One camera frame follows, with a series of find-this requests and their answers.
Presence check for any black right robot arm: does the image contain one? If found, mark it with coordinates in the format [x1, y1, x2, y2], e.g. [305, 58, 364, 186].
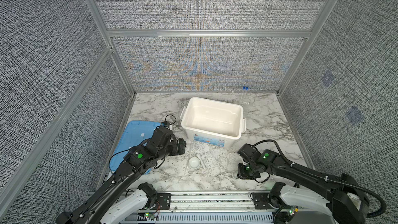
[237, 144, 372, 224]

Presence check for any white ceramic pestle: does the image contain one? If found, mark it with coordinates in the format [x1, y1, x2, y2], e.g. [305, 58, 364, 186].
[196, 153, 207, 170]

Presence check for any black corrugated cable conduit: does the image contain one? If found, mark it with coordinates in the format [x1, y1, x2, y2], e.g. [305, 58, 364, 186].
[253, 139, 387, 218]

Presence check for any white plastic storage box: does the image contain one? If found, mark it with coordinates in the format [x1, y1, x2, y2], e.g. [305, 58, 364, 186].
[180, 97, 247, 149]

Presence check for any blue capped test tube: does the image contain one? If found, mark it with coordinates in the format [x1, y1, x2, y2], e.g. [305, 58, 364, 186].
[243, 87, 249, 104]
[239, 86, 247, 104]

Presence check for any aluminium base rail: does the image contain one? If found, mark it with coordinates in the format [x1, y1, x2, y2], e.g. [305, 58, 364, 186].
[77, 190, 349, 224]

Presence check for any horizontal aluminium wall bar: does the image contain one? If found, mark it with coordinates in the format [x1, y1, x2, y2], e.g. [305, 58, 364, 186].
[106, 29, 312, 38]

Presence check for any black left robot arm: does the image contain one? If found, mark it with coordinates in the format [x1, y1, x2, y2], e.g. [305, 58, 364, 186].
[56, 126, 187, 224]

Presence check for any white ceramic mortar bowl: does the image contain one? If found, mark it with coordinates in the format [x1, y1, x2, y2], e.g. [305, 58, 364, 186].
[189, 157, 201, 169]

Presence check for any aluminium corner frame post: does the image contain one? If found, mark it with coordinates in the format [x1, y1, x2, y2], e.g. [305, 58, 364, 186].
[276, 0, 353, 95]

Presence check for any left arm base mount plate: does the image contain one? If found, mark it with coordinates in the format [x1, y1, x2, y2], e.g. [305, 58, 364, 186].
[155, 193, 172, 210]

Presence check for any blue plastic box lid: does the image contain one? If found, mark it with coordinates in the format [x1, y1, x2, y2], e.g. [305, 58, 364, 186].
[110, 120, 161, 172]

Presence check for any clear acrylic tube rack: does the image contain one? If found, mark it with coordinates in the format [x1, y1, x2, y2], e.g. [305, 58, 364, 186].
[238, 91, 257, 106]

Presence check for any small white ceramic dish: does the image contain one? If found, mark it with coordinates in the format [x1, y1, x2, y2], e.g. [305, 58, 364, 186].
[232, 170, 239, 179]

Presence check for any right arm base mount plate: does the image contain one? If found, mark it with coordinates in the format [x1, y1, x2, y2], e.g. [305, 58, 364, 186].
[250, 192, 273, 210]

